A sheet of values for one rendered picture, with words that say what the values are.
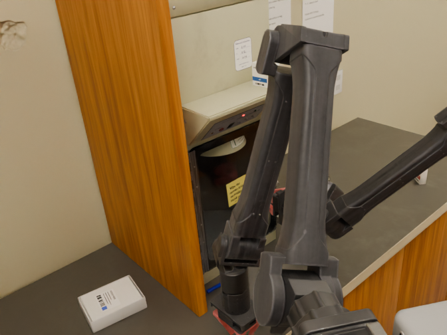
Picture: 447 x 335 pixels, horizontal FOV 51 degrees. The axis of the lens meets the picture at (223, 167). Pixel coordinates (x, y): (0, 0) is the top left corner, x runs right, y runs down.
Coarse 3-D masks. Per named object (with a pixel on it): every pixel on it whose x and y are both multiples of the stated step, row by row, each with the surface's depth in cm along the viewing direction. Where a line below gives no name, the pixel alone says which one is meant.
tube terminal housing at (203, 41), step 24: (264, 0) 120; (192, 24) 108; (216, 24) 112; (240, 24) 117; (264, 24) 123; (192, 48) 110; (216, 48) 115; (192, 72) 112; (216, 72) 117; (240, 72) 122; (192, 96) 114
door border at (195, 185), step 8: (192, 152) 118; (192, 160) 119; (192, 168) 120; (192, 176) 121; (192, 184) 121; (200, 200) 126; (200, 208) 127; (200, 216) 128; (200, 224) 129; (200, 232) 130; (200, 240) 131; (200, 248) 131
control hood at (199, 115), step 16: (208, 96) 117; (224, 96) 116; (240, 96) 115; (256, 96) 114; (192, 112) 109; (208, 112) 107; (224, 112) 107; (240, 112) 113; (192, 128) 111; (208, 128) 110; (192, 144) 116
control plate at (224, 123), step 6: (252, 108) 116; (258, 108) 119; (240, 114) 115; (246, 114) 118; (252, 114) 122; (258, 114) 125; (222, 120) 111; (228, 120) 113; (234, 120) 117; (246, 120) 124; (216, 126) 112; (222, 126) 116; (210, 132) 114; (216, 132) 118; (204, 138) 116
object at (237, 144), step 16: (240, 128) 128; (256, 128) 131; (208, 144) 121; (224, 144) 125; (240, 144) 129; (208, 160) 123; (224, 160) 127; (240, 160) 131; (208, 176) 125; (224, 176) 129; (240, 176) 133; (208, 192) 127; (224, 192) 131; (208, 208) 129; (224, 208) 133; (208, 224) 131; (224, 224) 135; (272, 224) 150; (208, 240) 133; (208, 256) 135
